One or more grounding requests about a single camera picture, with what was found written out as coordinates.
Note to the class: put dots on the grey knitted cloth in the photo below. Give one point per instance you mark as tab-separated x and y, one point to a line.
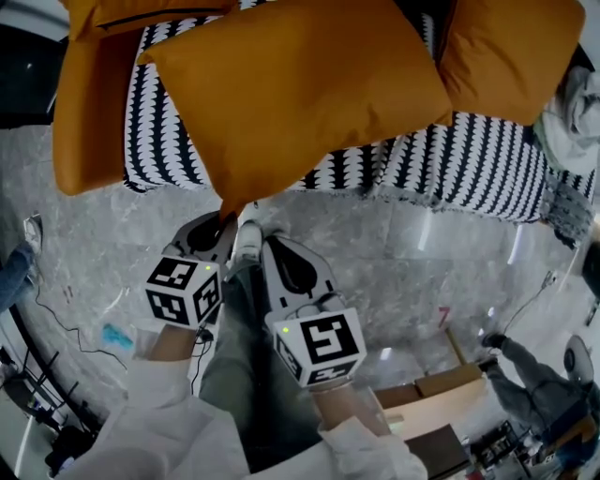
567	211

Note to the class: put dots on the light wooden table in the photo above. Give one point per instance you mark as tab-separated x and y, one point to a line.
431	408

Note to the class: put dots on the teal cloth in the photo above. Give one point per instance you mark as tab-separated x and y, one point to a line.
116	336

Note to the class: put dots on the person's grey trousers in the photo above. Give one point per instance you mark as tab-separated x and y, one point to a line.
253	375

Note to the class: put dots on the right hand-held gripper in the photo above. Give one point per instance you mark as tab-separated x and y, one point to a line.
323	347

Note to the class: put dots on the person's left forearm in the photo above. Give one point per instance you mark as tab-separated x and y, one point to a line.
171	342

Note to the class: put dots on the pale green folded cloth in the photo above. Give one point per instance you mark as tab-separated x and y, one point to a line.
562	150

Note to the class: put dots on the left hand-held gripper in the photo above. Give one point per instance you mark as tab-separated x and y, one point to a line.
183	290

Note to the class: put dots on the orange sofa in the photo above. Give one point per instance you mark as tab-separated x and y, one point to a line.
84	117

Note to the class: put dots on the person's right forearm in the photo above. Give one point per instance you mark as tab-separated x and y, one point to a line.
340	405

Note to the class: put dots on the black trash bin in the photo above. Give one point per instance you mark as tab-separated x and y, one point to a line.
591	269

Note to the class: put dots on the person's white shirt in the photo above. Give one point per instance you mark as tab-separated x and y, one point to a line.
154	431

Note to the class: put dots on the small orange zippered cushion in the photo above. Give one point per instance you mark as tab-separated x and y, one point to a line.
140	11

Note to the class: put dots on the person's white shoe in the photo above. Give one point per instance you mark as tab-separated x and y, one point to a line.
248	241

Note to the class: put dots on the dark sofa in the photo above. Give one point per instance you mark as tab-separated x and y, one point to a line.
469	159

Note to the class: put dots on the white crumpled garment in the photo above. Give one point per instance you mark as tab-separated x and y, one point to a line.
579	103

